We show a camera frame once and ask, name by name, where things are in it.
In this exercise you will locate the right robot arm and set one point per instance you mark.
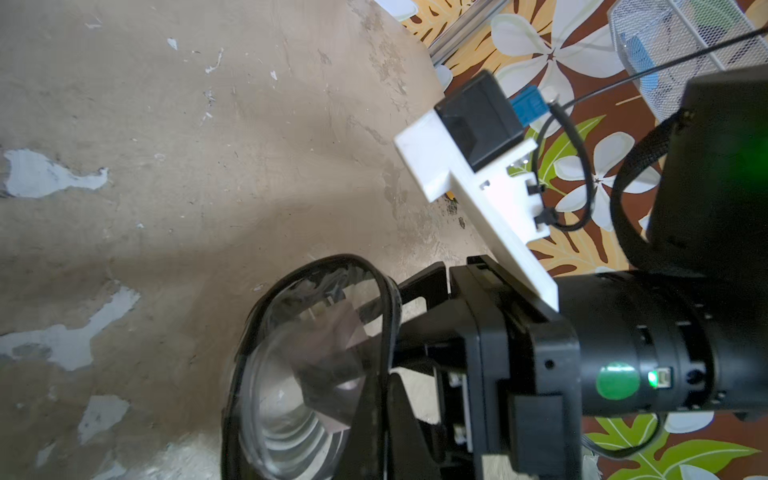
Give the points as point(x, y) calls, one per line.
point(683, 330)

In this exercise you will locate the white wire basket right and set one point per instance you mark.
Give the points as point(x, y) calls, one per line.
point(673, 29)

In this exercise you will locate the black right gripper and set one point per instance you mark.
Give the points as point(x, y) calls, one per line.
point(507, 372)

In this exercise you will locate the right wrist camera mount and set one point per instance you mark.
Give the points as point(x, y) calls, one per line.
point(465, 145)

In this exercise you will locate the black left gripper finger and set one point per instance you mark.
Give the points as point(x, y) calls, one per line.
point(410, 456)

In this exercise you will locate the blue object in basket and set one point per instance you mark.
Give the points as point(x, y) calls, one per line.
point(640, 61)

